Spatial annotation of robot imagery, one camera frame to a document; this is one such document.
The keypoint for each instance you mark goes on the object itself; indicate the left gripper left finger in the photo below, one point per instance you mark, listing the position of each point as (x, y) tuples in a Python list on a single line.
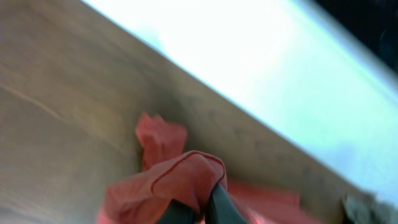
[(177, 213)]

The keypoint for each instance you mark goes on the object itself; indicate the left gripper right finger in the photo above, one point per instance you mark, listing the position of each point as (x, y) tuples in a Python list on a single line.
[(221, 210)]

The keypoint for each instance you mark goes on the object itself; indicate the orange red t-shirt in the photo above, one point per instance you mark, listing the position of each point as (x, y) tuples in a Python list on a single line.
[(169, 173)]

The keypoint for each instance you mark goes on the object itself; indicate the grey cloth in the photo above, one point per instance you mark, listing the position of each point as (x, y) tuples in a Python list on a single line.
[(368, 211)]

